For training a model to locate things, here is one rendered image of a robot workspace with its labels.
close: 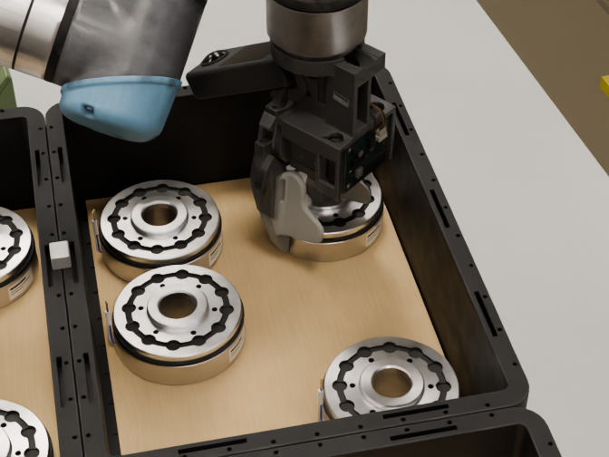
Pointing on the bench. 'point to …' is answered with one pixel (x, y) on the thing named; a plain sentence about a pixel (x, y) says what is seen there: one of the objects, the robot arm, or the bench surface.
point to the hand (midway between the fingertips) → (296, 221)
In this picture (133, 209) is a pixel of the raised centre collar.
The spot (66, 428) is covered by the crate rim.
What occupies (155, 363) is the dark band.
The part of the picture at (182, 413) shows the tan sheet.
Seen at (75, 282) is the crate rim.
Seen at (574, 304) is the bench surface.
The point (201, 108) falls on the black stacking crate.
